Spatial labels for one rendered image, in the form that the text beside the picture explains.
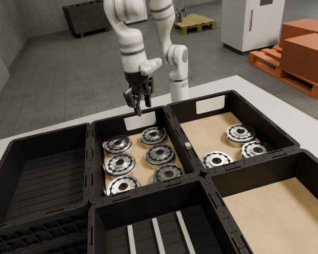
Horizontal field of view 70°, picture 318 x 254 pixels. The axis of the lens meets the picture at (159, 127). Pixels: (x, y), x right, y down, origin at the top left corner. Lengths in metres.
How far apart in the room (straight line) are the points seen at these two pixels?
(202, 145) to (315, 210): 0.38
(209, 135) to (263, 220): 0.38
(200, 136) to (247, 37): 3.30
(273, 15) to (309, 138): 3.26
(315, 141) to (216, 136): 0.46
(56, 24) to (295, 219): 8.25
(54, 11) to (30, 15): 0.71
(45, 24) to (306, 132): 8.01
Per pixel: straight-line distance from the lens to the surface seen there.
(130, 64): 0.69
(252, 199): 0.72
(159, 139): 0.86
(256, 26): 4.15
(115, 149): 0.86
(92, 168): 0.71
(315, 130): 1.24
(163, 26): 1.00
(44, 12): 8.47
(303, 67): 3.07
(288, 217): 0.71
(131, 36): 0.67
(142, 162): 0.82
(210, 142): 0.88
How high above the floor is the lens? 1.39
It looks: 35 degrees down
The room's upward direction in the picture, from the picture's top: 9 degrees counter-clockwise
